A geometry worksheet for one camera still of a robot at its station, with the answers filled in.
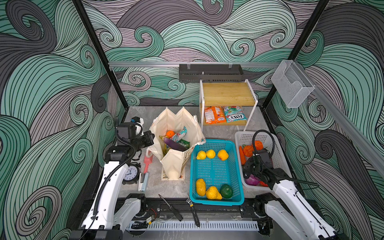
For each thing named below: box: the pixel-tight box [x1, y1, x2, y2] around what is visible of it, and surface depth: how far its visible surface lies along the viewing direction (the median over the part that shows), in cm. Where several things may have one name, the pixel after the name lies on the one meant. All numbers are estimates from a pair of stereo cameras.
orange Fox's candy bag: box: [204, 106, 227, 125], surface depth 93 cm
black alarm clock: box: [122, 162, 142, 185], surface depth 83 cm
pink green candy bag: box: [170, 125, 188, 143], surface depth 90 cm
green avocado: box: [220, 183, 233, 199], surface depth 76 cm
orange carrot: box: [238, 145, 246, 166], surface depth 92 cm
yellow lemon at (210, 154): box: [206, 149, 216, 159], surface depth 91 cm
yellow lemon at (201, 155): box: [196, 150, 207, 160], surface depth 91 cm
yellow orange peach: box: [218, 149, 229, 161], surface depth 90 cm
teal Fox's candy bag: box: [223, 106, 248, 123], surface depth 93 cm
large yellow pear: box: [205, 186, 223, 200], surface depth 76 cm
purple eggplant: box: [159, 135, 189, 152], surface depth 87 cm
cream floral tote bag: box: [145, 106, 206, 181], surface depth 81 cm
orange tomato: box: [254, 140, 264, 151], surface depth 92 cm
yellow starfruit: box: [196, 178, 207, 197], surface depth 78 cm
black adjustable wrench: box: [186, 198, 200, 228], surface depth 73 cm
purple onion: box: [244, 174, 260, 186], surface depth 79 cm
